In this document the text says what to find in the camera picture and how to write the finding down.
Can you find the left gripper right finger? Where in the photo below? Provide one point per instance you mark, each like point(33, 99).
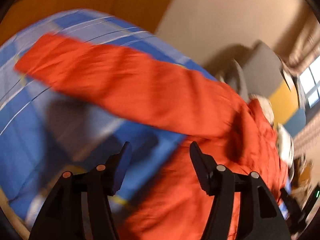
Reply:
point(259, 214)

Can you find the white deer print pillow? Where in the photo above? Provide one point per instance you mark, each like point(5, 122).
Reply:
point(285, 145)

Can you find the barred window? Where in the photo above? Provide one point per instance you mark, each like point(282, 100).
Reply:
point(309, 80)

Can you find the wooden wardrobe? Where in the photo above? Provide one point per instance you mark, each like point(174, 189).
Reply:
point(22, 13)

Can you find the grey yellow blue headboard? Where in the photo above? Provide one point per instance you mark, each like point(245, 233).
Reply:
point(266, 76)

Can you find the beige quilted jacket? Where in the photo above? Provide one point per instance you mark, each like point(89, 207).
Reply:
point(266, 107)

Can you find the left floral curtain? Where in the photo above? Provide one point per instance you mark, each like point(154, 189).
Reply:
point(305, 49)

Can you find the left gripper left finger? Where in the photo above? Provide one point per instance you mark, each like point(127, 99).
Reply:
point(61, 216)

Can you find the orange puffer jacket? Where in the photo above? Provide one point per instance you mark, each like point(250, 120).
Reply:
point(132, 85)

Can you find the blue plaid bed sheet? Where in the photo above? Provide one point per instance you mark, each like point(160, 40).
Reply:
point(44, 133)

